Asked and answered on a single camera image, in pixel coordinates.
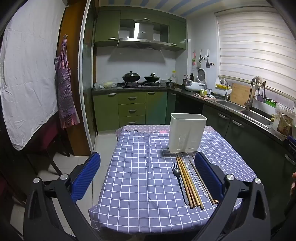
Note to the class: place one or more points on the glass sliding door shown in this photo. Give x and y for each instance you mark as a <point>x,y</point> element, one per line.
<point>89,69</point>

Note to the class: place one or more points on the small steel pot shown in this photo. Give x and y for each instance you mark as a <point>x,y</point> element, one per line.
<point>170,83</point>

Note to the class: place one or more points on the white mug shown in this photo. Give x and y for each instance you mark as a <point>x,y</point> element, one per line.
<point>209,91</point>

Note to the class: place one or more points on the purple checkered tablecloth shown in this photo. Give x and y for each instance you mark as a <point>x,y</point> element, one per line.
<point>138,173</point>

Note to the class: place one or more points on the yellow sponge tray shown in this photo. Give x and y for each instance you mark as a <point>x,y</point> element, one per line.
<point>222,86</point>

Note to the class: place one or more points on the clear plastic spoon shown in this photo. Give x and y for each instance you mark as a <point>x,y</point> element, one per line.
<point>193,172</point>

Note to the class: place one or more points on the black plastic fork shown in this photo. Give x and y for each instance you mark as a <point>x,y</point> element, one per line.
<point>178,177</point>

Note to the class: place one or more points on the white rice cooker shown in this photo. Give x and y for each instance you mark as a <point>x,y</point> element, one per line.
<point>193,87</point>

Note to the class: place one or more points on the white window blind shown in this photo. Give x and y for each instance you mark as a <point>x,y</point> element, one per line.
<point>254,46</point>

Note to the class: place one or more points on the purple checkered apron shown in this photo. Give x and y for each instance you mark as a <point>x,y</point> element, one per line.
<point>64,92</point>

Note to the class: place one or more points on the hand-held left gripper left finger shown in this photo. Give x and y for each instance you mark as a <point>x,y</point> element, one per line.
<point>85,178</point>

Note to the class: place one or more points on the green plastic tray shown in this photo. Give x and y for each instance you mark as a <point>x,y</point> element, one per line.
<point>270,102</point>

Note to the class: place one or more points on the white plastic utensil holder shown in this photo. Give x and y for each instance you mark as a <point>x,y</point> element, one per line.
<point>187,129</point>

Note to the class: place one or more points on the white hanging sheet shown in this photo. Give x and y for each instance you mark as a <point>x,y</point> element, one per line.
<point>30,69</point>

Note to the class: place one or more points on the dark lower kitchen cabinets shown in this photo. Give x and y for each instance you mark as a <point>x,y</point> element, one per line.
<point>242,143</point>

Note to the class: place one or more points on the wooden cutting board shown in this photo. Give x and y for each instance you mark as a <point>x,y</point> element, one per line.
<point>240,93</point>

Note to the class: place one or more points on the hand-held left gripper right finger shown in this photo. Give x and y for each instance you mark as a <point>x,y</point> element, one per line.
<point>208,176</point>

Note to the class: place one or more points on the pink dish cloth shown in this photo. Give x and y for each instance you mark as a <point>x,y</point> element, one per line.
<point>204,97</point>

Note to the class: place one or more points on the person's right hand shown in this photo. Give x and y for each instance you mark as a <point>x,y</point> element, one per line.
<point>294,183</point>

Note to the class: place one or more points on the cloth on faucet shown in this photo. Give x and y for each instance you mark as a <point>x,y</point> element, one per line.
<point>260,80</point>

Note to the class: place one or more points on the hanging black spatula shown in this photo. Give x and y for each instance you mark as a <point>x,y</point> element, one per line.
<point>208,61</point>

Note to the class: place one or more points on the red and green hanging tool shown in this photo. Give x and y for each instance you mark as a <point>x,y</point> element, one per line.
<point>193,59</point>

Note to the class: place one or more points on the tall steel faucet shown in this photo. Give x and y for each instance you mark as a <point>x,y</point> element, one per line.
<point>250,95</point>

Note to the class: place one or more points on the black gas stove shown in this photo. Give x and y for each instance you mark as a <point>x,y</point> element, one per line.
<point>141,84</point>

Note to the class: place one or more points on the green kitchen cabinets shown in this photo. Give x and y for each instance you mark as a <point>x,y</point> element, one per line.
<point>107,25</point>
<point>104,111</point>

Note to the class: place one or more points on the clear oil bottle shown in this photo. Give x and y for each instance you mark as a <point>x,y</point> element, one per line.
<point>173,74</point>

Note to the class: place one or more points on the dark wooden chair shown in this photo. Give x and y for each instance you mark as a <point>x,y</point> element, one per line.
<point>54,136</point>

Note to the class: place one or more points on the purple hanging holder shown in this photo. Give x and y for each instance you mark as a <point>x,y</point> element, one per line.
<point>261,97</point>

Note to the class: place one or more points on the yellow green cup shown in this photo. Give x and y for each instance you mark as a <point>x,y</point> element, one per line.
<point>203,92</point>

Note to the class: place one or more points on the small steel faucet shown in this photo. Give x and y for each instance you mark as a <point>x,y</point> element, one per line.
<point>226,89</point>

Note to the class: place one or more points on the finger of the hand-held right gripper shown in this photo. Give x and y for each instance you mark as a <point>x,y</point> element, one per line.
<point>291,140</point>

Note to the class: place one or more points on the round white grilled appliance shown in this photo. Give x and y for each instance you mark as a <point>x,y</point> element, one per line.
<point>200,74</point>

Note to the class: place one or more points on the brown wooden door frame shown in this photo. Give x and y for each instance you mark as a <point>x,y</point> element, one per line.
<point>71,23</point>

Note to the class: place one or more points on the clear bag of food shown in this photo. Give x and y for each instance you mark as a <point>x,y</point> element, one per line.
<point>283,120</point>

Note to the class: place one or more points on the green upper kitchen cabinets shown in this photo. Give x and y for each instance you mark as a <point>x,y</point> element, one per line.
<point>107,25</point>

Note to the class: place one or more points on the steel double sink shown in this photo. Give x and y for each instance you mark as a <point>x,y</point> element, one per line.
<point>231,105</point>

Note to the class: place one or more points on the black wok with lid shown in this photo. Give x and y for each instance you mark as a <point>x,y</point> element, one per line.
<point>131,76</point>
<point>152,78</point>

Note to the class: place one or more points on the hanging steel ladle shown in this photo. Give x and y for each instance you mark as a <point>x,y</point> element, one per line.
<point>200,55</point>

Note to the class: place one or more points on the green lower kitchen cabinets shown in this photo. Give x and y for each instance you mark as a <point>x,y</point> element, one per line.
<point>104,111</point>

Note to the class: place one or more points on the plastic bag with yellow food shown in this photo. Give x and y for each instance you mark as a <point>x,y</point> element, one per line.
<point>107,83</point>

